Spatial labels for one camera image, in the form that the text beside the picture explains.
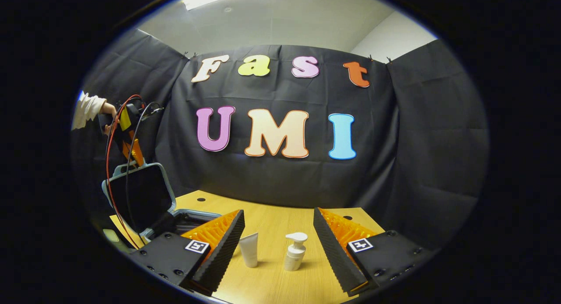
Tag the black backdrop cloth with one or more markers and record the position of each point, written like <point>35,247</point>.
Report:
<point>416,142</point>

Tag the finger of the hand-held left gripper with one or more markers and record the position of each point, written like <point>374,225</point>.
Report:
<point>135,153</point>

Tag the pale rounded plastic object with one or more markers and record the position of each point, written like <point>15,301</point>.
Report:
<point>110,235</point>

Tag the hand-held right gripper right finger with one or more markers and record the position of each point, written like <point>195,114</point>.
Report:
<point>333,256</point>

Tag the white squeeze tube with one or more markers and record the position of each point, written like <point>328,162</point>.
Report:
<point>250,251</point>

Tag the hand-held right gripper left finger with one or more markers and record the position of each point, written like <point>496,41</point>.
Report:
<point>223,256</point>

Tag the pale blue suitcase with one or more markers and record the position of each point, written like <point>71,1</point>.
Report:
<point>140,199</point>

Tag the white pump bottle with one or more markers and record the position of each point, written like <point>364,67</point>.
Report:
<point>294,256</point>

